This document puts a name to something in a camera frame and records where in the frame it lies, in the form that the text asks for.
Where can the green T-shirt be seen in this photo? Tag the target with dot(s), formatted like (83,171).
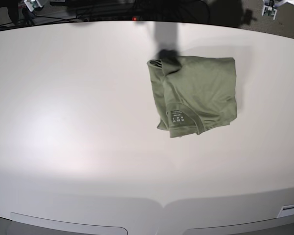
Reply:
(193,94)

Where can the black power strip red light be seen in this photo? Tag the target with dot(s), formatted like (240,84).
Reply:
(116,18)

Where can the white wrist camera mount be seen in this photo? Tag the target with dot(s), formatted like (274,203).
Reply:
(270,7)
(35,4)

